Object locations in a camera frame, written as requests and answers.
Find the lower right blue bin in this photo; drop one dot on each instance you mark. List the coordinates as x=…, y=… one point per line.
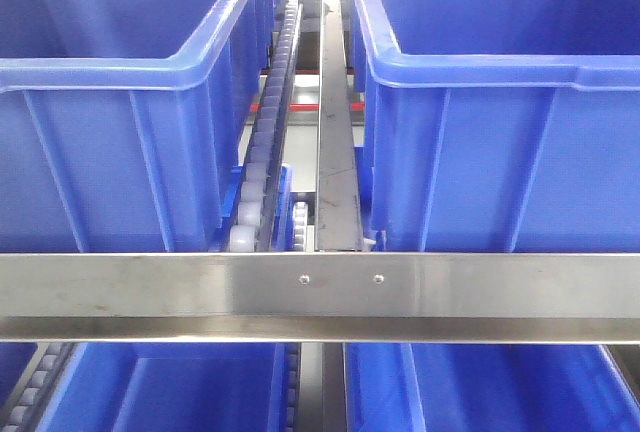
x=476, y=387

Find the lower left blue bin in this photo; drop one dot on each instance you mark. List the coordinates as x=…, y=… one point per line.
x=159, y=387

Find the white roller conveyor track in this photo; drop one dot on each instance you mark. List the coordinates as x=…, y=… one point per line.
x=259, y=188

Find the right upper blue bin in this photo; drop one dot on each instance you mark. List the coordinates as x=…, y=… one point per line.
x=501, y=125

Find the blue bin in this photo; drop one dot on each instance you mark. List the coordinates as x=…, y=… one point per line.
x=476, y=387
x=501, y=125
x=120, y=119
x=159, y=387

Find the stainless steel shelf rack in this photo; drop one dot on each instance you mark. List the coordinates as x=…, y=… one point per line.
x=340, y=299

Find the left upper blue bin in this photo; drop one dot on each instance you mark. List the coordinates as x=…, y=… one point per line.
x=120, y=119

